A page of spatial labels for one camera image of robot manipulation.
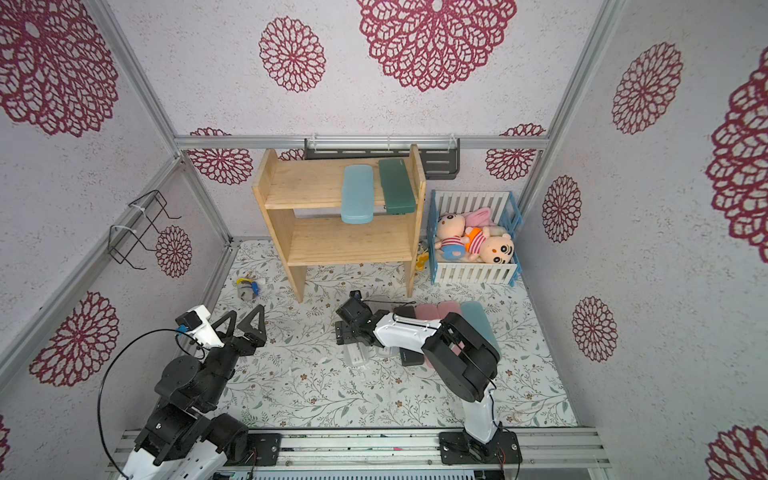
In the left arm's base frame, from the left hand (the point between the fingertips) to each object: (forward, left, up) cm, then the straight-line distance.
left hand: (252, 311), depth 68 cm
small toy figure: (+21, +16, -23) cm, 35 cm away
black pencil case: (-1, -37, -25) cm, 45 cm away
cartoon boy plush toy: (+35, -64, -17) cm, 74 cm away
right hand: (+9, -22, -26) cm, 35 cm away
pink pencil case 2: (+17, -51, -28) cm, 61 cm away
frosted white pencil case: (+1, -32, -26) cm, 41 cm away
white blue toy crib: (+50, -77, -18) cm, 94 cm away
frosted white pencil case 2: (0, -22, -25) cm, 33 cm away
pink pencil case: (+15, -44, -26) cm, 54 cm away
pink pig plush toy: (+41, -54, -16) cm, 69 cm away
